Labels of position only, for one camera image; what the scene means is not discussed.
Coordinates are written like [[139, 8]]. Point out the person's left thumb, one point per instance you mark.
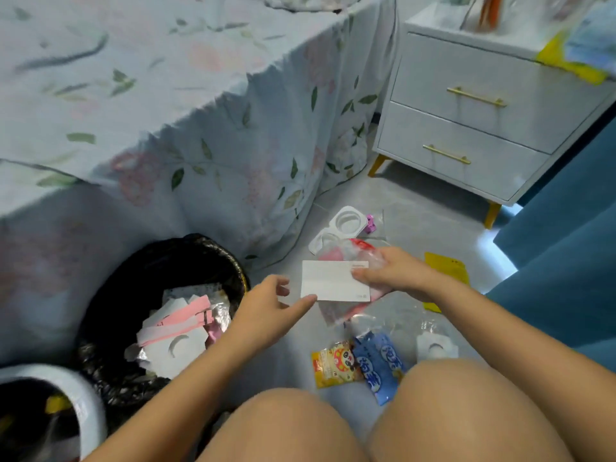
[[297, 307]]

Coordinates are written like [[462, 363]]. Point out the yellow and blue packet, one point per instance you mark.
[[582, 48]]

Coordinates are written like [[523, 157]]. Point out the floral bed sheet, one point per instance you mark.
[[144, 91]]

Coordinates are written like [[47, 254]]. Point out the person's right hand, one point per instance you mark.
[[402, 279]]

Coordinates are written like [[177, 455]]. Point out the white round bin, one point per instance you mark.
[[86, 404]]

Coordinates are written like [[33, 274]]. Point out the person's right thumb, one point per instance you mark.
[[368, 275]]

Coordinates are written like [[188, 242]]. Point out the blue snack packet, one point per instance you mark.
[[378, 368]]

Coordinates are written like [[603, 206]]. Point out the black trash bag bin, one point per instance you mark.
[[159, 269]]

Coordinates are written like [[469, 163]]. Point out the clear plastic bag red print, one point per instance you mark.
[[346, 310]]

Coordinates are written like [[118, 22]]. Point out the silver foil wrapper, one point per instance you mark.
[[220, 315]]

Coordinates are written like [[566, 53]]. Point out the small white cardboard insert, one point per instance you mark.
[[435, 348]]

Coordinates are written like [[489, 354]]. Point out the person's leg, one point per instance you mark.
[[462, 413], [284, 428]]

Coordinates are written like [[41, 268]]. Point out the white cardboard with round hole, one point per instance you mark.
[[168, 356]]

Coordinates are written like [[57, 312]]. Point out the person's right leg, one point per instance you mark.
[[462, 413]]

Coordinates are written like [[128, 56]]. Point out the person's right forearm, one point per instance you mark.
[[519, 341]]

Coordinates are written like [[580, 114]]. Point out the crumpled floral blanket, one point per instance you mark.
[[313, 2]]

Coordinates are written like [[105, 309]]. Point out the person's left leg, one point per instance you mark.
[[284, 428]]

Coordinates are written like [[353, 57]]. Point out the small purple toy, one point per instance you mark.
[[369, 224]]

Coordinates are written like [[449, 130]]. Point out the clear holder with orange items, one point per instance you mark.
[[491, 11]]

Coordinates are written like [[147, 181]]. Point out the yellow panda snack packet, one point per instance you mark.
[[337, 365]]

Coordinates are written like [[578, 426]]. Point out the white nightstand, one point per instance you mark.
[[505, 67]]

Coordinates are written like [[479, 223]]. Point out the yellow flat packet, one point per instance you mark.
[[447, 267]]

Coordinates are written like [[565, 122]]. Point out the clear plastic wrapper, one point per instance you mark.
[[399, 317]]

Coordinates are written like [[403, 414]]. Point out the person's left forearm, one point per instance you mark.
[[178, 394]]

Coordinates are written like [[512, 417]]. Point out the person's left hand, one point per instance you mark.
[[262, 315]]

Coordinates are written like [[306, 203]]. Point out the white plastic tray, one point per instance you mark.
[[349, 221]]

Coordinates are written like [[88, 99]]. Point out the white nightstand drawer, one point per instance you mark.
[[481, 76], [457, 139]]

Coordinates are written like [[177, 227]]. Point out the yellow nightstand leg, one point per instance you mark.
[[492, 215], [378, 165]]

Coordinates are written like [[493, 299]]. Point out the white paper card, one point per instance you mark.
[[332, 281]]

